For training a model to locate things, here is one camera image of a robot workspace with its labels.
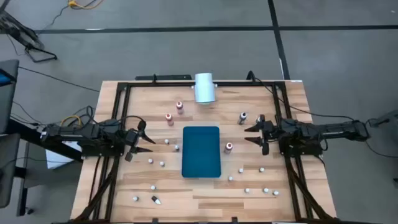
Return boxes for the long thin black cable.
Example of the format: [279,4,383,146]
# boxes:
[17,66,100,93]

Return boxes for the black power strip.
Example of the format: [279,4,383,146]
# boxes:
[135,74,193,82]

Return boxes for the grey computer monitor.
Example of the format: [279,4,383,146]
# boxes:
[0,58,20,134]

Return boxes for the yellow cable loop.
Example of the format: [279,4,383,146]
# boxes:
[60,114,82,127]

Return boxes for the yellow cable with plug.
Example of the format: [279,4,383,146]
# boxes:
[67,0,105,10]

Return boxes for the white cylinder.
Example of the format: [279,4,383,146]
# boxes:
[193,72,217,105]

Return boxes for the blue plastic bin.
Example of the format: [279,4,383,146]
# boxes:
[181,125,222,179]

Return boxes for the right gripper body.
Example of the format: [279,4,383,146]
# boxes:
[257,114,280,156]

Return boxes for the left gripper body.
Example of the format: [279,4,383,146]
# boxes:
[124,119,147,162]

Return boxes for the grey flat panel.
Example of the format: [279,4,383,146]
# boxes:
[0,133,21,209]

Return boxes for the black power cable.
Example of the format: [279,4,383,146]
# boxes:
[246,70,357,122]

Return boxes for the grey stand foot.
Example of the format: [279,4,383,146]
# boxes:
[368,108,398,129]

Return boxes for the black cart frame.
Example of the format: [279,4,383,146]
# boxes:
[5,118,84,217]

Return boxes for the white paper box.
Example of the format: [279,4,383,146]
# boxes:
[45,141,83,170]

